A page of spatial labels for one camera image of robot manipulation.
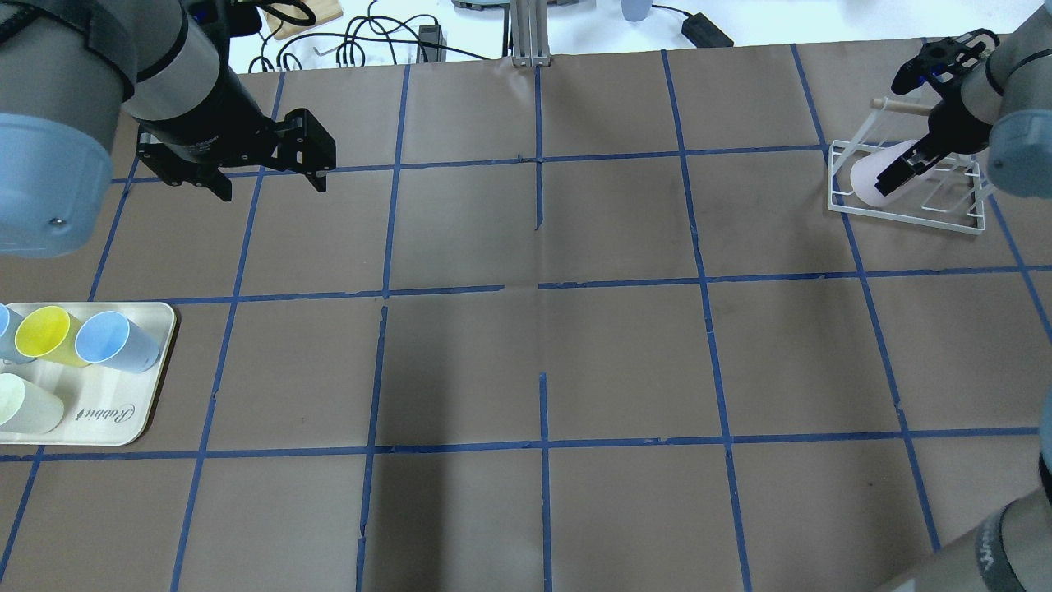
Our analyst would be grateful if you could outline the light blue plastic cup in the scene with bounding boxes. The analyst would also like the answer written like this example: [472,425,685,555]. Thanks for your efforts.
[0,304,35,364]

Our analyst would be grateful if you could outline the wooden board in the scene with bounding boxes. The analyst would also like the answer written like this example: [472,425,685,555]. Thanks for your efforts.
[259,1,344,40]

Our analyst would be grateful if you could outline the pink plastic cup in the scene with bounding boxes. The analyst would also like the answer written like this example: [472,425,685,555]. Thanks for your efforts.
[848,140,934,207]

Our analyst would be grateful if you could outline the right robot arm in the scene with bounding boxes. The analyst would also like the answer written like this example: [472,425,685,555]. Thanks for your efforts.
[873,2,1051,199]

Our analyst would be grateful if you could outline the black power adapter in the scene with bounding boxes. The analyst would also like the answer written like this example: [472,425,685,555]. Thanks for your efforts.
[681,12,734,49]

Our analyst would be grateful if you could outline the yellow plastic cup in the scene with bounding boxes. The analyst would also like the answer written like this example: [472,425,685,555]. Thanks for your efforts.
[14,306,90,368]

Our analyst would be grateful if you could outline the cream serving tray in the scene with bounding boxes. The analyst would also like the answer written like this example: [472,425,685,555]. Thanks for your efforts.
[2,301,179,446]

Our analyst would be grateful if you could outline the aluminium frame post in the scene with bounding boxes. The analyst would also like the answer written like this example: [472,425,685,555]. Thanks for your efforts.
[508,0,551,67]

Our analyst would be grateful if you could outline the cream plastic cup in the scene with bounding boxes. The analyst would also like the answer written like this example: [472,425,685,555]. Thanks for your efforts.
[1,374,65,435]

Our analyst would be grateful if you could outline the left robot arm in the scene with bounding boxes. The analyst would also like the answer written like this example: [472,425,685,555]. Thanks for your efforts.
[1,1,337,258]

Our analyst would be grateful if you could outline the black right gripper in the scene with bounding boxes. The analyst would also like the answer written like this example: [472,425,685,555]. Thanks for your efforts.
[876,29,1002,196]

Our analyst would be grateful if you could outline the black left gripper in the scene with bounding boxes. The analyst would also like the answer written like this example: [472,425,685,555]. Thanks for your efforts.
[136,108,337,202]

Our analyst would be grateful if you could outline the white wire cup rack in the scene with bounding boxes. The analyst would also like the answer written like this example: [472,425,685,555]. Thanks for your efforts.
[826,96,993,234]

